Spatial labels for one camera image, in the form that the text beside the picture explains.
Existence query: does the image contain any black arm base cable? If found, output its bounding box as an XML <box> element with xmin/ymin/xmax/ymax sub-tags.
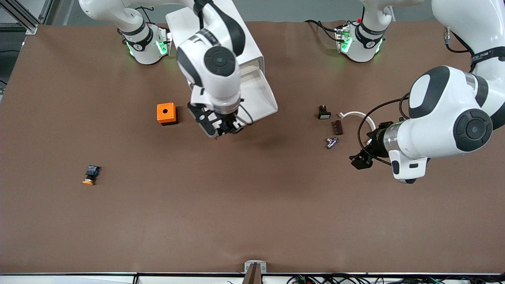
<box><xmin>134</xmin><ymin>6</ymin><xmax>156</xmax><ymax>25</ymax></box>
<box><xmin>305</xmin><ymin>19</ymin><xmax>340</xmax><ymax>42</ymax></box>

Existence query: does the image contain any yellow push button switch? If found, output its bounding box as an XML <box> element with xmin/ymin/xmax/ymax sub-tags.
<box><xmin>82</xmin><ymin>165</ymin><xmax>101</xmax><ymax>186</ymax></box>

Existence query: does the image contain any white curved plastic bracket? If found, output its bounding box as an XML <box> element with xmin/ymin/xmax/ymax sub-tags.
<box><xmin>338</xmin><ymin>111</ymin><xmax>376</xmax><ymax>144</ymax></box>

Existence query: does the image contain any orange button enclosure box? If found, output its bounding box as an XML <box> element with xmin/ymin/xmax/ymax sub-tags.
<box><xmin>157</xmin><ymin>103</ymin><xmax>178</xmax><ymax>126</ymax></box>

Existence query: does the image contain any grey metal table bracket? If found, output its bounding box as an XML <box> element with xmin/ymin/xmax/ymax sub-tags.
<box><xmin>243</xmin><ymin>260</ymin><xmax>267</xmax><ymax>284</ymax></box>

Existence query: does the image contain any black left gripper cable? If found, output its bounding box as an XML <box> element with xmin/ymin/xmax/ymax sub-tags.
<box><xmin>357</xmin><ymin>93</ymin><xmax>411</xmax><ymax>166</ymax></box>

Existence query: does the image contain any black right arm base cable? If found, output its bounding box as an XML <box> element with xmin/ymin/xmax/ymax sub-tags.
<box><xmin>134</xmin><ymin>6</ymin><xmax>156</xmax><ymax>25</ymax></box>

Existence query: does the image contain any aluminium frame profile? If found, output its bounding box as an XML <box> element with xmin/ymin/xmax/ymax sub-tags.
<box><xmin>0</xmin><ymin>0</ymin><xmax>54</xmax><ymax>35</ymax></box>

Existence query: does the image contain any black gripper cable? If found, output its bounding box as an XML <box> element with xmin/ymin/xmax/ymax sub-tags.
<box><xmin>357</xmin><ymin>93</ymin><xmax>411</xmax><ymax>166</ymax></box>
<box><xmin>237</xmin><ymin>101</ymin><xmax>255</xmax><ymax>126</ymax></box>

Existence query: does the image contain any black left arm base cable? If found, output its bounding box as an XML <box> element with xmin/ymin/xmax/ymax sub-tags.
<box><xmin>305</xmin><ymin>19</ymin><xmax>340</xmax><ymax>42</ymax></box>

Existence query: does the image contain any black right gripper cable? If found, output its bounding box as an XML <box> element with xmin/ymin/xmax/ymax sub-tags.
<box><xmin>237</xmin><ymin>101</ymin><xmax>255</xmax><ymax>126</ymax></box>

